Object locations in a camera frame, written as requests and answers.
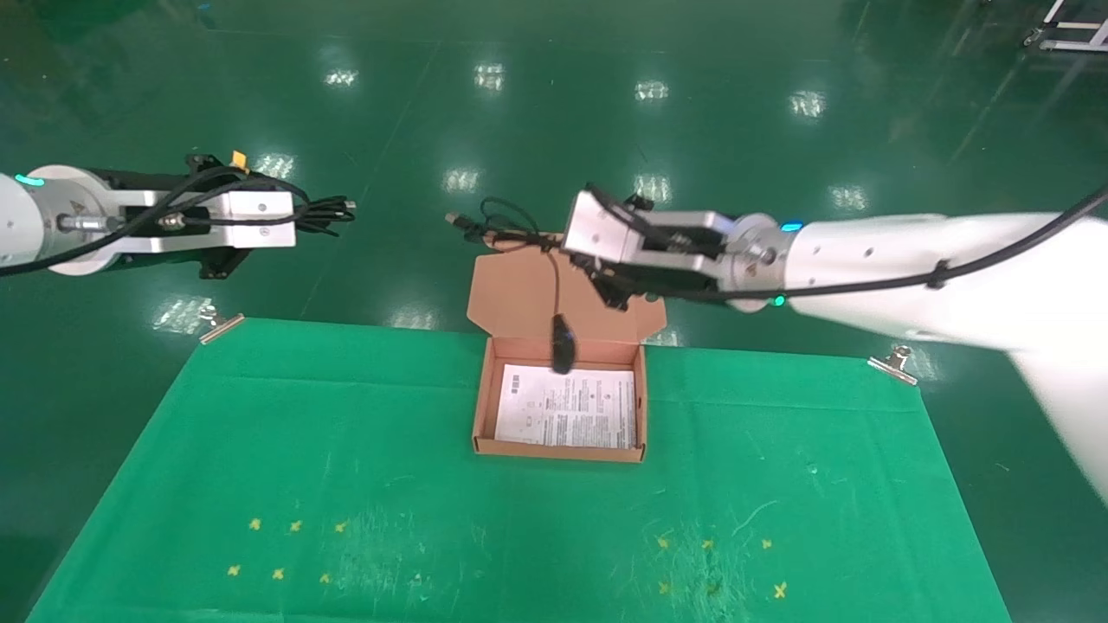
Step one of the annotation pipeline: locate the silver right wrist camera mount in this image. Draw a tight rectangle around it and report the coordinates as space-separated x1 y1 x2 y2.
563 190 741 271

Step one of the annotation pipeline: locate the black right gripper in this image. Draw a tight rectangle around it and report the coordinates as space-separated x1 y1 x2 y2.
587 193 737 312

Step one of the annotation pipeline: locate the metal binder clip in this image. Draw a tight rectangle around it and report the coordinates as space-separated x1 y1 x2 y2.
197 301 245 345
866 344 918 386

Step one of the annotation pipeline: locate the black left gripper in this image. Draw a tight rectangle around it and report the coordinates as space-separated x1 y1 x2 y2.
87 153 254 280

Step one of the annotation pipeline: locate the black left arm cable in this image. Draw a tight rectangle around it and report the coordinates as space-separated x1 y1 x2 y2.
0 164 312 278

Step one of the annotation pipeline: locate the black data cable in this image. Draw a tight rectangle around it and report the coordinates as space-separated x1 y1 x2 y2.
290 196 358 238

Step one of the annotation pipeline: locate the green table cloth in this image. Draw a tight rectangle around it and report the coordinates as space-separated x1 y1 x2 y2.
26 318 1009 623

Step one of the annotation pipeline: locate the open brown cardboard box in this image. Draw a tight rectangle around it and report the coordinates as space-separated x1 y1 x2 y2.
466 229 667 464

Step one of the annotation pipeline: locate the black wired computer mouse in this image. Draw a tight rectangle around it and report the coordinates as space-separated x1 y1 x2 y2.
444 196 598 376

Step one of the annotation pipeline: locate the white table leg frame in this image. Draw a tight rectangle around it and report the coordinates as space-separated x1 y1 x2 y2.
1021 0 1108 55

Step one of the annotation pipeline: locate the white printed instruction sheet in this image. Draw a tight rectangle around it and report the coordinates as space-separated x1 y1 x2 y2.
493 363 637 450

